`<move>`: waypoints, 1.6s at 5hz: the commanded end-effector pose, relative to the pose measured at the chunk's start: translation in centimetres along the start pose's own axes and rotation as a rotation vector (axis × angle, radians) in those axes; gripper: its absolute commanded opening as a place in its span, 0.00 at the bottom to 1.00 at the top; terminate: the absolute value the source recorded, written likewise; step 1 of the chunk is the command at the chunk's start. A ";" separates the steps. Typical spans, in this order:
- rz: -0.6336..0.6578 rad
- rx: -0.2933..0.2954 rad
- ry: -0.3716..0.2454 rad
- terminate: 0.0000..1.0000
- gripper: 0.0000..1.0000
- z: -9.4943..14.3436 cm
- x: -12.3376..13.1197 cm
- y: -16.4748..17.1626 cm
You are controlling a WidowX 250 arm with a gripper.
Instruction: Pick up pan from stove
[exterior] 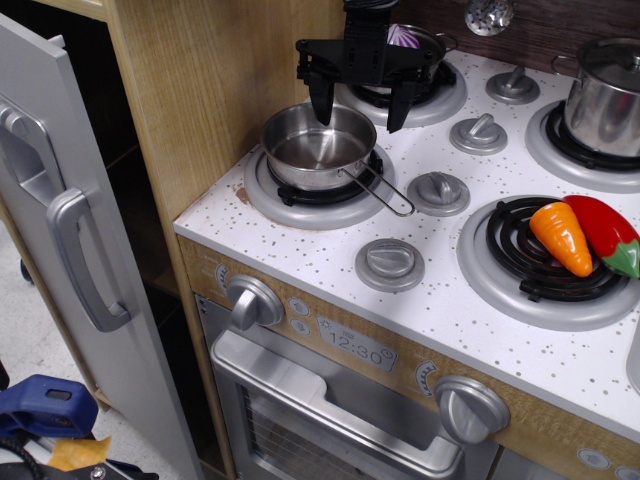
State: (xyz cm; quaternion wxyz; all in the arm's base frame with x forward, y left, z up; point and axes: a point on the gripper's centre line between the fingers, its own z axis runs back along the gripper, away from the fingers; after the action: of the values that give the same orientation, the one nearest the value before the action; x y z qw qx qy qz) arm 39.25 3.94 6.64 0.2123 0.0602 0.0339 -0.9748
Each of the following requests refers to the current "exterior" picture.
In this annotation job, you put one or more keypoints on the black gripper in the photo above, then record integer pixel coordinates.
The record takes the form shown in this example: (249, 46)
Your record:
(363, 56)

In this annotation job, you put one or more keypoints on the back left stove burner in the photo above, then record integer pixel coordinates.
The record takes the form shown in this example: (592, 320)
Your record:
(446, 97)

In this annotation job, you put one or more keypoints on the stove burner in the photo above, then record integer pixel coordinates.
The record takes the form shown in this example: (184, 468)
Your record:
(261, 190)
(508, 267)
(564, 167)
(446, 97)

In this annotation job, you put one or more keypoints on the small steel frying pan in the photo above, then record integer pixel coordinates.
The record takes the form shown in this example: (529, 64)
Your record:
(328, 164)

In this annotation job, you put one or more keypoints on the front left stove burner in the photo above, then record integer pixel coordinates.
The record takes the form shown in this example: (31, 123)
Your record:
(261, 190)

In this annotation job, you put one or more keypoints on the grey stove knob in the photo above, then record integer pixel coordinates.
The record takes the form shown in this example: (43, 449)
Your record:
(478, 136)
(513, 88)
(389, 265)
(439, 194)

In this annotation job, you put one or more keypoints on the grey stove knob back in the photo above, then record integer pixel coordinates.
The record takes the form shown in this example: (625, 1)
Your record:
(513, 88)

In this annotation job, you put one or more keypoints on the grey stove knob front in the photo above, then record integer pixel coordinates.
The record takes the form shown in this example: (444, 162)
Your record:
(389, 265)

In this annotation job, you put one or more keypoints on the back right stove burner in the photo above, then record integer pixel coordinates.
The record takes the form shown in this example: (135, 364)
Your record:
(564, 167)

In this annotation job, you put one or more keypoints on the front right stove burner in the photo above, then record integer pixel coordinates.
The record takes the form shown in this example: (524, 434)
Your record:
(508, 267)

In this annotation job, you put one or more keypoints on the purple white toy vegetable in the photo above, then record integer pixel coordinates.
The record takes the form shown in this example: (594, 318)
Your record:
(402, 37)

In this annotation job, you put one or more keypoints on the steel pot back left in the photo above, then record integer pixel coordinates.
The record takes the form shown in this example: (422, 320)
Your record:
(434, 45)

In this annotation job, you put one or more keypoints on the orange toy carrot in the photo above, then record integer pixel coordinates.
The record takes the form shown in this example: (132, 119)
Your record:
(556, 226)

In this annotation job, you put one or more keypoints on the silver oven dial left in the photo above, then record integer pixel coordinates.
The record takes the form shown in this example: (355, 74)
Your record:
(254, 303)

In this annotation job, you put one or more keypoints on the silver oven dial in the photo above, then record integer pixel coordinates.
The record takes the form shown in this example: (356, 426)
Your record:
(470, 412)
(254, 303)

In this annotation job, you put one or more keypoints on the tall steel pot right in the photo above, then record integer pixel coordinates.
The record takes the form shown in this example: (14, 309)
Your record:
(602, 109)

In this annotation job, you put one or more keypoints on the red toy chili pepper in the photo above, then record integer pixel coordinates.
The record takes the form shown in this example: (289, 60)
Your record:
(614, 240)

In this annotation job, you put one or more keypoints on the grey fridge door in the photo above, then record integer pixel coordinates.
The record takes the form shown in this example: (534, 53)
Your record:
(56, 189)

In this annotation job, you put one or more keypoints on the silver oven door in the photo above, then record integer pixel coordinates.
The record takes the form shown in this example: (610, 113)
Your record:
(294, 414)

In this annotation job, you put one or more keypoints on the silver oven dial right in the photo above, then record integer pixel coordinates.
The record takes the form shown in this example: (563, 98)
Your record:
(470, 412)

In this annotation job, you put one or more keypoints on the blue clamp tool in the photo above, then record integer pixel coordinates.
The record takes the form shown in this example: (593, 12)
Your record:
(48, 407)

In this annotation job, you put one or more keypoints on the yellow tape piece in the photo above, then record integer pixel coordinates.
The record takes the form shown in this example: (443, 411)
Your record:
(72, 454)

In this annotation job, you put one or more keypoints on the grey fridge door handle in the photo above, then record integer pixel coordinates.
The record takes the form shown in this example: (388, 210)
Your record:
(62, 217)

